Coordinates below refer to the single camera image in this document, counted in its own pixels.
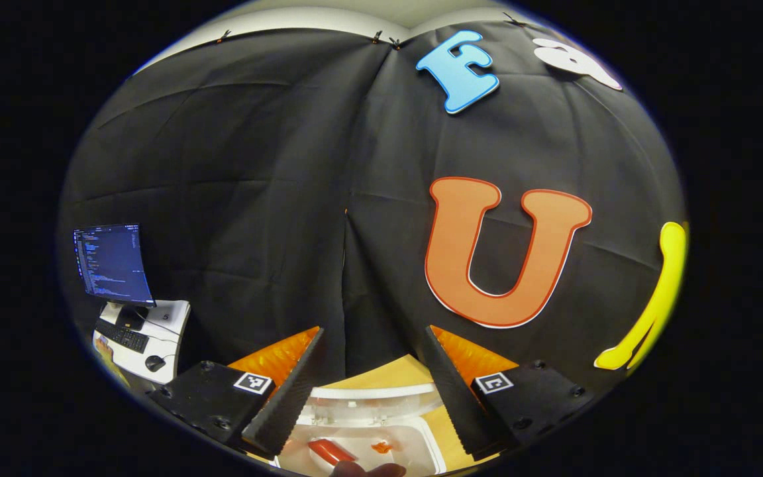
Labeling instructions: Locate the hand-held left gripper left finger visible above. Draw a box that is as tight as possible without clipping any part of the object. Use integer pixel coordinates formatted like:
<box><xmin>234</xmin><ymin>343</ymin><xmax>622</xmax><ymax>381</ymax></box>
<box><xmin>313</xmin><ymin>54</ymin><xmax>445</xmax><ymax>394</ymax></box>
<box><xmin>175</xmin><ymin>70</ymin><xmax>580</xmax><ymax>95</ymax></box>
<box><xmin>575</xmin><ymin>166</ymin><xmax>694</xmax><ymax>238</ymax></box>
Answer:
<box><xmin>146</xmin><ymin>326</ymin><xmax>325</xmax><ymax>459</ymax></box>

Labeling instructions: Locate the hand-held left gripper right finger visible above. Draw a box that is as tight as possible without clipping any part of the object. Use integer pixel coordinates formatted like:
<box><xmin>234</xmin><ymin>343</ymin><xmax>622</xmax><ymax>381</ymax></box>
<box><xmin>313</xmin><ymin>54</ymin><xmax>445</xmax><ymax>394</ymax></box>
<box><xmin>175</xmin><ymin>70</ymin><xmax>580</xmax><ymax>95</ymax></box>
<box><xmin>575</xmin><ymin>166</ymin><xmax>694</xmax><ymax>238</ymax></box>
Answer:
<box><xmin>421</xmin><ymin>325</ymin><xmax>597</xmax><ymax>462</ymax></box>

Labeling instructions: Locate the red pop can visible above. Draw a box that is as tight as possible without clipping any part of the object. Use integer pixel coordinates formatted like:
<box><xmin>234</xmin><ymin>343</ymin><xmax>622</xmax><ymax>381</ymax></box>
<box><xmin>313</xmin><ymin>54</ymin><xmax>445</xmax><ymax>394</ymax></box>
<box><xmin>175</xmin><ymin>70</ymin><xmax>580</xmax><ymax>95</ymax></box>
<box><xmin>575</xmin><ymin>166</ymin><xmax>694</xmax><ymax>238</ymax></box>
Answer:
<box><xmin>307</xmin><ymin>438</ymin><xmax>358</xmax><ymax>466</ymax></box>

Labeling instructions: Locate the white desktop garbage bin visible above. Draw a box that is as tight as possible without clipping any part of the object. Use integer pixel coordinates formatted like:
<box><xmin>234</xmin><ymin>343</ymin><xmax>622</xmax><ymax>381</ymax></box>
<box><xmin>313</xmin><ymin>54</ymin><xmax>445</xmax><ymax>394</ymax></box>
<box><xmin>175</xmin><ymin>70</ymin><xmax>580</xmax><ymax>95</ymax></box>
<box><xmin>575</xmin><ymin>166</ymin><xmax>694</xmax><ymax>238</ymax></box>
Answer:
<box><xmin>269</xmin><ymin>383</ymin><xmax>448</xmax><ymax>477</ymax></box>

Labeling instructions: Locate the white side desk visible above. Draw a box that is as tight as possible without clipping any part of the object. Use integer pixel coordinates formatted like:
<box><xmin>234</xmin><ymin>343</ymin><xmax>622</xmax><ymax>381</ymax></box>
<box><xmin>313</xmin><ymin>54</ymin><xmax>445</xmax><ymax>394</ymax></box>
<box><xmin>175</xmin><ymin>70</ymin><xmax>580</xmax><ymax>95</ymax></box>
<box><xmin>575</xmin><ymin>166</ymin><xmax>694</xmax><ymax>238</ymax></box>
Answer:
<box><xmin>92</xmin><ymin>299</ymin><xmax>191</xmax><ymax>386</ymax></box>

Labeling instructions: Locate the black keyboard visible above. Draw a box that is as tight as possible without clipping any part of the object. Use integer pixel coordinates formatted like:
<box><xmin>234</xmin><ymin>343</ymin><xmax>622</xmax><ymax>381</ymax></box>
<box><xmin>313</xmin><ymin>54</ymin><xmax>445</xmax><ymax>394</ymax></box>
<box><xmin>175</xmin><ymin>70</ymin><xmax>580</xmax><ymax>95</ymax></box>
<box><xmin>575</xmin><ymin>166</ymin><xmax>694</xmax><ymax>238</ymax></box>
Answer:
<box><xmin>95</xmin><ymin>318</ymin><xmax>150</xmax><ymax>354</ymax></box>

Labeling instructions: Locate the black backdrop cloth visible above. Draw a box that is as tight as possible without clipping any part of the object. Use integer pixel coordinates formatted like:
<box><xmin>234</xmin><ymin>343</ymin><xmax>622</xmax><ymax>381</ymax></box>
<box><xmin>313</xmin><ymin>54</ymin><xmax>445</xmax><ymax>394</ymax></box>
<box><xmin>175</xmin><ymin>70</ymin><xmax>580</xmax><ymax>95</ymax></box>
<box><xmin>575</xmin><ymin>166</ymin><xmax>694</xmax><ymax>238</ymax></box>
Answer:
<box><xmin>57</xmin><ymin>17</ymin><xmax>688</xmax><ymax>398</ymax></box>

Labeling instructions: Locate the computer monitor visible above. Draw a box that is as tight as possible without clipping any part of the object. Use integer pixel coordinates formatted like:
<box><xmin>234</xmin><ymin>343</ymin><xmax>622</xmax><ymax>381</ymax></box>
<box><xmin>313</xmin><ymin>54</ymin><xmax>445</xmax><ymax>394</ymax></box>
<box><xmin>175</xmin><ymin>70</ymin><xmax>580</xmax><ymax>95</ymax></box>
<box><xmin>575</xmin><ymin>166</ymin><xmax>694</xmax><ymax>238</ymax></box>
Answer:
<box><xmin>72</xmin><ymin>223</ymin><xmax>156</xmax><ymax>330</ymax></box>

